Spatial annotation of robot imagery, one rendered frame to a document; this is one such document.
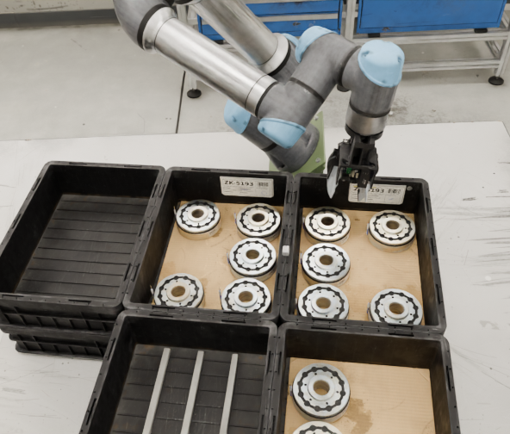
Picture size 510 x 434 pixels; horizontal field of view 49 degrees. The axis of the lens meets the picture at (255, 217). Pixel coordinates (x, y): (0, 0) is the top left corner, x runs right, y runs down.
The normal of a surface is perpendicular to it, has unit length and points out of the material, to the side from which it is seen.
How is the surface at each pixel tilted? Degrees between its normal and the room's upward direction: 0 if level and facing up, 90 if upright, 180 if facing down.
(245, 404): 0
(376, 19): 90
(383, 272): 0
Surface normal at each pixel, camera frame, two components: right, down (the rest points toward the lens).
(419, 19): 0.00, 0.73
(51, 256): -0.04, -0.68
